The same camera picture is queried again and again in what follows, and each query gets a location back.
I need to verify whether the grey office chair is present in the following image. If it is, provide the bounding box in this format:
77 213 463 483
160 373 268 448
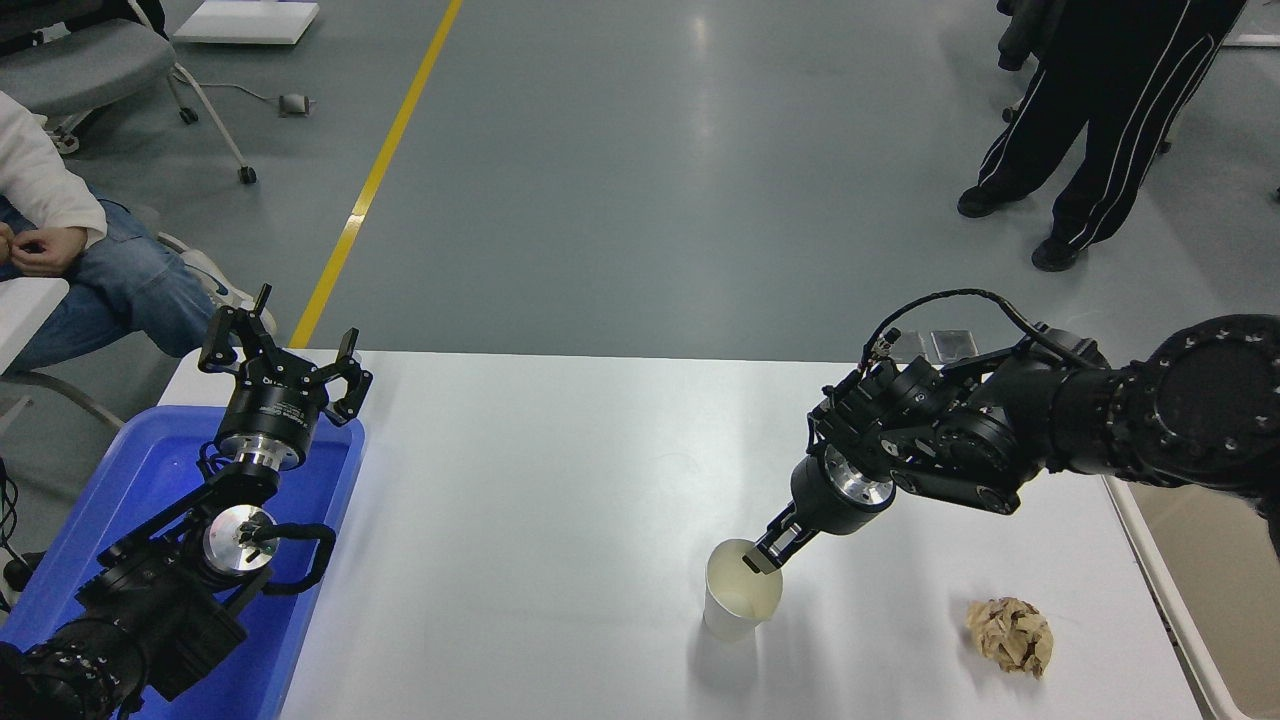
0 0 260 187

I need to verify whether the black cable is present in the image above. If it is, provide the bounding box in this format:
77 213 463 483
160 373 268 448
0 455 23 613

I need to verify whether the large pale plastic bin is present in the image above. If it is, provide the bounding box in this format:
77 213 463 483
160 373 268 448
1100 472 1280 720

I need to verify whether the blue plastic tray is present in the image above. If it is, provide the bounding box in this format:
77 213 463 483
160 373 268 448
0 404 367 720

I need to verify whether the person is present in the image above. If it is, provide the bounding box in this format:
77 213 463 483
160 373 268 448
0 90 281 373
957 0 1251 274

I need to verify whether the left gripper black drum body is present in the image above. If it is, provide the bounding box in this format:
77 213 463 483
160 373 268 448
216 365 331 453

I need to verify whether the white desk top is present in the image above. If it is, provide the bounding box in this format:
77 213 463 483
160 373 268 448
0 277 72 377

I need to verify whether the yellow floor tape line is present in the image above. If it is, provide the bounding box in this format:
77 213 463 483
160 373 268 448
289 0 467 350

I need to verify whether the grey metal tube leg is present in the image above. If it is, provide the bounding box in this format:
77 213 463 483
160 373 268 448
0 369 127 434

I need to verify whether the white paper cup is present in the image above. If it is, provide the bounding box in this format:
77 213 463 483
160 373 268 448
702 538 785 644

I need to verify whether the crumpled tan paper ball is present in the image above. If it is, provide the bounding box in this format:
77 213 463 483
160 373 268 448
964 597 1056 680

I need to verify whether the grey floor cable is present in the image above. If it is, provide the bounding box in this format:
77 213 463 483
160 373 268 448
195 82 283 106

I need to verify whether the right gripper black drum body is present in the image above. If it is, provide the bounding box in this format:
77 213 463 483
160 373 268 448
789 451 895 538

